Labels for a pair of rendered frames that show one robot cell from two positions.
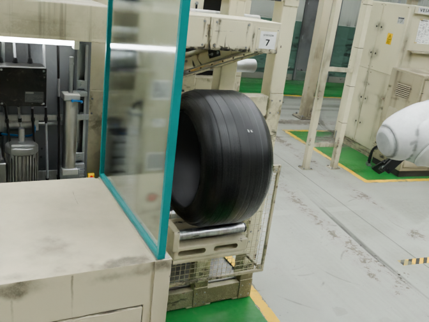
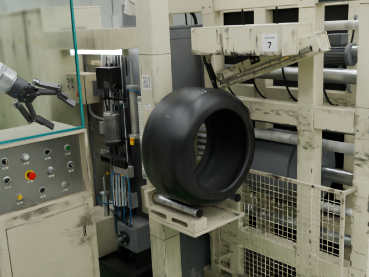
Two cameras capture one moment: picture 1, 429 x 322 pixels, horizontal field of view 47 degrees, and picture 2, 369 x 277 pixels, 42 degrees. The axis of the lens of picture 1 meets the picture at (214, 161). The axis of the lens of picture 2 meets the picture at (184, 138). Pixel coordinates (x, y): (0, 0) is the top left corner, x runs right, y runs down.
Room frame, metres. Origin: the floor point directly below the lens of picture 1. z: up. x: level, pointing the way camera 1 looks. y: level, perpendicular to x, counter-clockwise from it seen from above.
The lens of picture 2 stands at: (1.50, -2.30, 1.79)
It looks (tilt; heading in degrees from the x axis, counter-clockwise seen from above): 13 degrees down; 77
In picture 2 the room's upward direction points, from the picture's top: 3 degrees counter-clockwise
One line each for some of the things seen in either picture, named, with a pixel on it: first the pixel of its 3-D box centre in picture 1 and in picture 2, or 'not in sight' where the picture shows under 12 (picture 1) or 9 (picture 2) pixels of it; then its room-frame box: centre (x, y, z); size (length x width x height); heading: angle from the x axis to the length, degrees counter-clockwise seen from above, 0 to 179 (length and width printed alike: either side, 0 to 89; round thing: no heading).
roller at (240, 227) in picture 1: (210, 230); (177, 204); (1.96, -0.02, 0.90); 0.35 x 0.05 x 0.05; 119
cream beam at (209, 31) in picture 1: (212, 31); (247, 39); (2.40, 0.09, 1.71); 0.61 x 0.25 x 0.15; 119
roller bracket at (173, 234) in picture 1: (159, 221); (173, 190); (1.99, 0.21, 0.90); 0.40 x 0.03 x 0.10; 29
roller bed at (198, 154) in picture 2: not in sight; (214, 149); (2.30, 0.43, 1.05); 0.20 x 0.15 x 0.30; 119
